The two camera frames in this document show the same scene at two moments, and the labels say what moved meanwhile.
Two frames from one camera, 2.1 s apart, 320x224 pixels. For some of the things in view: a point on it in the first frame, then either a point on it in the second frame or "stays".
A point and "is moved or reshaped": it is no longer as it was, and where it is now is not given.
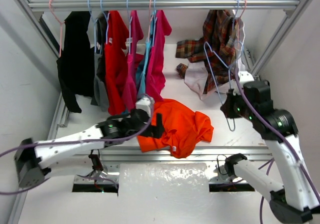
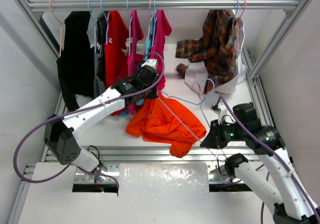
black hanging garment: [76, 64] stays
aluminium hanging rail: [81, 5] stays
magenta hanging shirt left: [130, 92] stays
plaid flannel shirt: [215, 48] stays
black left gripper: [149, 125] → [152, 93]
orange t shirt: [183, 127] is moved or reshaped
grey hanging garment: [96, 32] stays
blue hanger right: [235, 13] stays
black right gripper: [227, 109] → [214, 140]
